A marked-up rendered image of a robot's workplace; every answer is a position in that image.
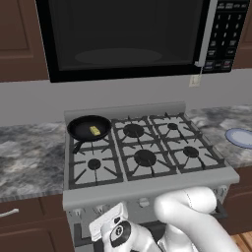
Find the brown base cupboard door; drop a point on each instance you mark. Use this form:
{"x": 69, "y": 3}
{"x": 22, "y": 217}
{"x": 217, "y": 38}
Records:
{"x": 32, "y": 239}

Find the brown base cupboard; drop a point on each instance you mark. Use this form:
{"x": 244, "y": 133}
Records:
{"x": 241, "y": 203}

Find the brown wall cupboard door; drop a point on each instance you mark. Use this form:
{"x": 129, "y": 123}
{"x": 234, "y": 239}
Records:
{"x": 244, "y": 49}
{"x": 19, "y": 39}

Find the brown drawer front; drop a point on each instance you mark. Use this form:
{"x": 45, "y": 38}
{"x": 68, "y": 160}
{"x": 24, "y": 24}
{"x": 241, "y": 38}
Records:
{"x": 29, "y": 206}

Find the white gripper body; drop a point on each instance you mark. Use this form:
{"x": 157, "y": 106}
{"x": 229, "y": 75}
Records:
{"x": 106, "y": 220}

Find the yellow butter stick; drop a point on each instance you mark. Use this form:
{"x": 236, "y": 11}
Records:
{"x": 94, "y": 130}

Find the black microwave oven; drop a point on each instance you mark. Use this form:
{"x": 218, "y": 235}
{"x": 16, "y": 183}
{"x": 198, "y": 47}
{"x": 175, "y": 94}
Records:
{"x": 124, "y": 36}

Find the black frying pan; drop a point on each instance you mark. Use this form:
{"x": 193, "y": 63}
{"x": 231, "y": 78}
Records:
{"x": 82, "y": 129}

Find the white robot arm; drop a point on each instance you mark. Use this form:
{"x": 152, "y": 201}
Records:
{"x": 187, "y": 216}

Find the blue and white plate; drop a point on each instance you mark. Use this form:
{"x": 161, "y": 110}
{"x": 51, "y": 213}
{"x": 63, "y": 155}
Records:
{"x": 241, "y": 138}

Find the silver stove knob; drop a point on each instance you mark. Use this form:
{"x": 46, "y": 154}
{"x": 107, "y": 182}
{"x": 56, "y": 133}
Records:
{"x": 143, "y": 202}
{"x": 223, "y": 190}
{"x": 100, "y": 209}
{"x": 77, "y": 212}

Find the silver gas stove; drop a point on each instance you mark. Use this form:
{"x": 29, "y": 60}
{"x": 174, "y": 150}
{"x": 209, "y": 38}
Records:
{"x": 147, "y": 183}

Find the white wall socket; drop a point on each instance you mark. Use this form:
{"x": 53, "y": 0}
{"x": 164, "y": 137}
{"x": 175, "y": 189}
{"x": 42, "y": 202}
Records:
{"x": 194, "y": 80}

